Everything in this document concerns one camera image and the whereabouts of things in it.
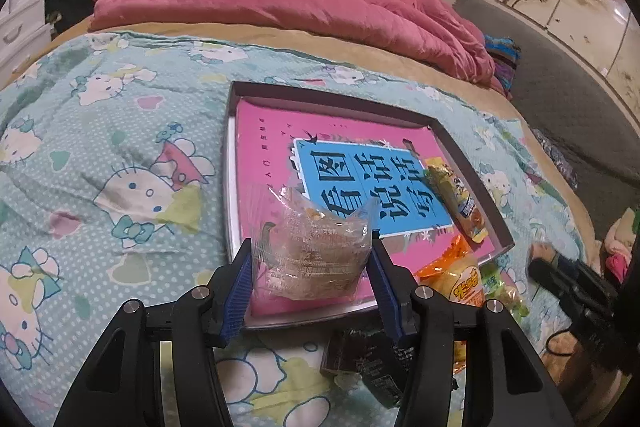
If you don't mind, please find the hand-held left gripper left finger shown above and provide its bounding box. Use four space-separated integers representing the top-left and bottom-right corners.
52 237 256 427

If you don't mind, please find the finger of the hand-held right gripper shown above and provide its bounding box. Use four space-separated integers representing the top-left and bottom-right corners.
527 257 581 295

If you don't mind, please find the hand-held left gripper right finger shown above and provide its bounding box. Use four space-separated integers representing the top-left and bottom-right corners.
368 237 576 427

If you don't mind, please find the green snack packet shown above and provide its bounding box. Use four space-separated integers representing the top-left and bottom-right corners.
480 269 531 323

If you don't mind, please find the dark brown snack packet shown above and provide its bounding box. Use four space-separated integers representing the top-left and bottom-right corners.
320 329 396 380
360 354 408 408

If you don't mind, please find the orange snack packet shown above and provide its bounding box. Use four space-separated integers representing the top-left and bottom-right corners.
415 234 486 375

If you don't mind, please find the clear packet of brown snack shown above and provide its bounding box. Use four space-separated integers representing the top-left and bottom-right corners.
250 184 383 303

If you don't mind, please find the long gold snack packet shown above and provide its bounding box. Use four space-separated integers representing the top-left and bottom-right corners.
424 158 490 244

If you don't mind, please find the dark shallow box tray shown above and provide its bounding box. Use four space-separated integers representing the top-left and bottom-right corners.
223 81 516 330

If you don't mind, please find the pink and green cloth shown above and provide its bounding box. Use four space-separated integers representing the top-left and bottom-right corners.
602 207 637 278

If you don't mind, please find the dark patterned cloth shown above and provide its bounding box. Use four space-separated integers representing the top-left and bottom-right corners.
532 127 578 192

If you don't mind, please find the pink book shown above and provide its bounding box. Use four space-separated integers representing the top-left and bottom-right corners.
235 99 496 318

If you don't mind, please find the grey padded headboard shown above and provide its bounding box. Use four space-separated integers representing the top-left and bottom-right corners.
452 0 640 218

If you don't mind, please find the striped cloth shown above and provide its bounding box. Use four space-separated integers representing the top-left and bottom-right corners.
482 34 523 102

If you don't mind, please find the printed cat blanket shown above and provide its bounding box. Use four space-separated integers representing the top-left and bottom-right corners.
0 32 601 427

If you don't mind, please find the pink duvet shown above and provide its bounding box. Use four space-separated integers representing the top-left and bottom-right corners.
90 0 506 95

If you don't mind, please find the white drawer chest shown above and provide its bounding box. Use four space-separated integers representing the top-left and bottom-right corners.
0 0 53 78

